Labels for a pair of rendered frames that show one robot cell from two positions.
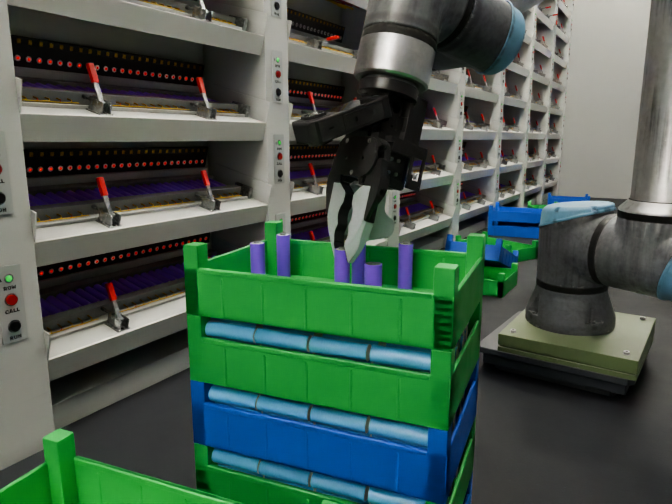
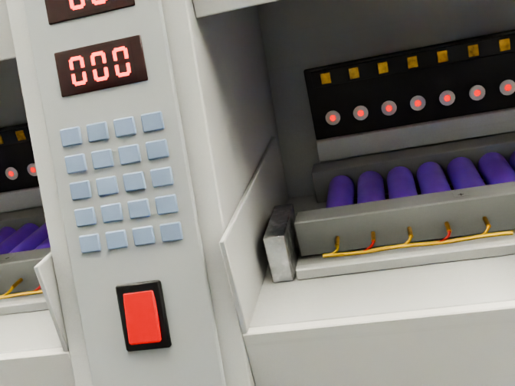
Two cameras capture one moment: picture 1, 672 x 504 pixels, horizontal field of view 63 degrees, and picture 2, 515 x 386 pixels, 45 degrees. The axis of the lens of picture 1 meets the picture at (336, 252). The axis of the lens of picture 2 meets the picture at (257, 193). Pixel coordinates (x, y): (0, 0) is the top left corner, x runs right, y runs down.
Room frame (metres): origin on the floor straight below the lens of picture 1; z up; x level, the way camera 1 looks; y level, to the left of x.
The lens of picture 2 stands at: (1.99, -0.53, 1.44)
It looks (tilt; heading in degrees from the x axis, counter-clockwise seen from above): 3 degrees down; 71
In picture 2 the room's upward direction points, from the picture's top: 9 degrees counter-clockwise
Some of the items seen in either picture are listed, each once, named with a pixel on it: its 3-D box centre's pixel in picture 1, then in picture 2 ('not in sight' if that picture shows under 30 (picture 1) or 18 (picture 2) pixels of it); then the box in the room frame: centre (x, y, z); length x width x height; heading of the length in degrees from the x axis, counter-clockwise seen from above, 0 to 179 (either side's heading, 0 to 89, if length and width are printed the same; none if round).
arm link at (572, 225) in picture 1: (578, 241); not in sight; (1.19, -0.53, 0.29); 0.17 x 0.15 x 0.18; 33
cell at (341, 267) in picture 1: (342, 274); not in sight; (0.64, -0.01, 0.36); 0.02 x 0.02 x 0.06
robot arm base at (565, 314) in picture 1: (570, 299); not in sight; (1.21, -0.53, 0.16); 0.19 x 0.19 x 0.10
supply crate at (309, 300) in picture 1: (342, 272); not in sight; (0.63, -0.01, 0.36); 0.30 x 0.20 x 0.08; 67
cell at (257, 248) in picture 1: (258, 266); not in sight; (0.68, 0.10, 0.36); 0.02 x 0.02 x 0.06
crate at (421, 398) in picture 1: (341, 336); not in sight; (0.63, -0.01, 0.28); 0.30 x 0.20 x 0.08; 67
